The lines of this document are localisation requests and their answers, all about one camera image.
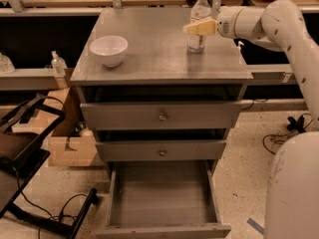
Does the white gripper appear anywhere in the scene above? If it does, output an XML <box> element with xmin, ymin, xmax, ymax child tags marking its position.
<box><xmin>182</xmin><ymin>7</ymin><xmax>237</xmax><ymax>39</ymax></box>

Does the clear plastic water bottle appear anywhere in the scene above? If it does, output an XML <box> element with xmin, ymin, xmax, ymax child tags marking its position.
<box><xmin>187</xmin><ymin>0</ymin><xmax>211</xmax><ymax>53</ymax></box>

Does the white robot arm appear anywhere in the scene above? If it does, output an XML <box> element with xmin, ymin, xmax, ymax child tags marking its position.
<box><xmin>182</xmin><ymin>0</ymin><xmax>319</xmax><ymax>239</ymax></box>

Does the small white pump bottle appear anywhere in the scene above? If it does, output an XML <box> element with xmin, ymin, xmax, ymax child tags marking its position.
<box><xmin>237</xmin><ymin>41</ymin><xmax>245</xmax><ymax>64</ymax></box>

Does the grey top drawer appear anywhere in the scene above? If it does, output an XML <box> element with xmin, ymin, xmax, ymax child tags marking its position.
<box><xmin>81</xmin><ymin>102</ymin><xmax>241</xmax><ymax>130</ymax></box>

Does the grey drawer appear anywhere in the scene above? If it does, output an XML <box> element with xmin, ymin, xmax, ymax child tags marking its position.
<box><xmin>81</xmin><ymin>102</ymin><xmax>241</xmax><ymax>130</ymax></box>
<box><xmin>96</xmin><ymin>160</ymin><xmax>231</xmax><ymax>239</ymax></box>
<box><xmin>96</xmin><ymin>140</ymin><xmax>226</xmax><ymax>161</ymax></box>

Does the grey drawer cabinet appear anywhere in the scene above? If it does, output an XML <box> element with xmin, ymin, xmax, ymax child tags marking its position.
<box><xmin>70</xmin><ymin>6</ymin><xmax>254</xmax><ymax>239</ymax></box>

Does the grey middle drawer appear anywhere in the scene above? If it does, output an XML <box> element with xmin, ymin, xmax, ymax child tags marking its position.
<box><xmin>96</xmin><ymin>140</ymin><xmax>226</xmax><ymax>161</ymax></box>

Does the clear pump bottle left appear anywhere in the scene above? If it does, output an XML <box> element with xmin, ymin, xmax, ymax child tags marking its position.
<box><xmin>51</xmin><ymin>51</ymin><xmax>67</xmax><ymax>75</ymax></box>

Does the grey bottom drawer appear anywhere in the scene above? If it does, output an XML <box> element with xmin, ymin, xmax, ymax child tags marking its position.
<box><xmin>96</xmin><ymin>160</ymin><xmax>231</xmax><ymax>239</ymax></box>

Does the white bowl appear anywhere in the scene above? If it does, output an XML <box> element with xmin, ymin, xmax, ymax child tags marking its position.
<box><xmin>89</xmin><ymin>36</ymin><xmax>129</xmax><ymax>67</ymax></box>

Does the cardboard box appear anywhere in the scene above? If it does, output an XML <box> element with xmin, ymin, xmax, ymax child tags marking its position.
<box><xmin>40</xmin><ymin>69</ymin><xmax>104</xmax><ymax>167</ymax></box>

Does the blue floor tape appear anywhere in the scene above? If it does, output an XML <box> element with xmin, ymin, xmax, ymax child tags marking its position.
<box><xmin>247</xmin><ymin>218</ymin><xmax>264</xmax><ymax>235</ymax></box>

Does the black floor cable right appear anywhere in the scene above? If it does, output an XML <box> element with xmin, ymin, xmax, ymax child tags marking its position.
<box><xmin>261</xmin><ymin>113</ymin><xmax>315</xmax><ymax>156</ymax></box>

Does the black floor cable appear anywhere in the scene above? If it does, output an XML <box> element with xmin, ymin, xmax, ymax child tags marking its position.
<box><xmin>14</xmin><ymin>169</ymin><xmax>100</xmax><ymax>239</ymax></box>
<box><xmin>261</xmin><ymin>113</ymin><xmax>315</xmax><ymax>156</ymax></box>

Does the black cart frame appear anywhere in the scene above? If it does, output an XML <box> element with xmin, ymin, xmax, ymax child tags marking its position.
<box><xmin>0</xmin><ymin>94</ymin><xmax>99</xmax><ymax>239</ymax></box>

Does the black floor cable left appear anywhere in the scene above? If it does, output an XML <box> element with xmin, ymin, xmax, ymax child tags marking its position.
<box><xmin>14</xmin><ymin>169</ymin><xmax>100</xmax><ymax>239</ymax></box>

